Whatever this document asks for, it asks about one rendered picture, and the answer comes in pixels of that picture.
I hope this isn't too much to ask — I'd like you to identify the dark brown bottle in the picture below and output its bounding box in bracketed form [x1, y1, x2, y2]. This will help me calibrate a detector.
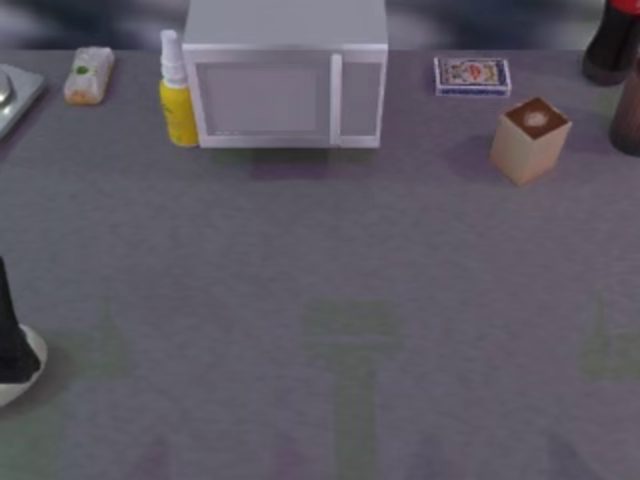
[608, 69, 640, 158]

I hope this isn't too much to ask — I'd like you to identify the dark cola bottle red label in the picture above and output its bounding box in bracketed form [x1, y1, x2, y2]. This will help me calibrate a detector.
[582, 0, 640, 88]

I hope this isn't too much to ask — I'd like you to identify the blue playing card box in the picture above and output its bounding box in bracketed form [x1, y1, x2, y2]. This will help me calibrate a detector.
[433, 56, 513, 97]

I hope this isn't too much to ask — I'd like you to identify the tan square box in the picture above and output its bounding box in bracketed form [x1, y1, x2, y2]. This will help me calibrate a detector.
[489, 96, 572, 187]

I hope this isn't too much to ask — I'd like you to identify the yellow spray bottle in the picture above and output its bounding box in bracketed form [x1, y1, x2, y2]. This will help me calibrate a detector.
[158, 29, 201, 148]

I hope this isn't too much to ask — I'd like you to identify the wrapped bread loaf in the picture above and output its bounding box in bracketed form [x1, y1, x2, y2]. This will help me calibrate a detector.
[63, 46, 116, 106]

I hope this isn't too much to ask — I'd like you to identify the gray microwave oven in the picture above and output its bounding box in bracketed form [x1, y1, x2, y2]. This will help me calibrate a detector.
[181, 0, 390, 150]

